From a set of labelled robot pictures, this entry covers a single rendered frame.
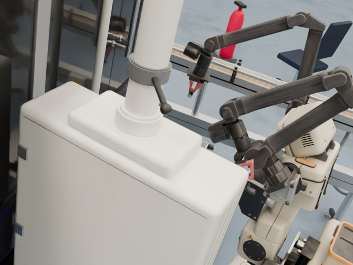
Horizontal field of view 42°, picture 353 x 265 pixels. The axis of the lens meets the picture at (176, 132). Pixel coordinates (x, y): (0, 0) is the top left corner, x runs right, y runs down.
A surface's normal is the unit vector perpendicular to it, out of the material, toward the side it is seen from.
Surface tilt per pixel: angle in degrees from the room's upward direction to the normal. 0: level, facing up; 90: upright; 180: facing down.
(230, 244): 0
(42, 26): 90
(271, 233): 90
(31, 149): 90
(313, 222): 0
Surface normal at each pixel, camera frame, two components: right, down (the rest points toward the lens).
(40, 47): 0.92, 0.36
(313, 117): -0.40, 0.25
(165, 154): 0.22, -0.81
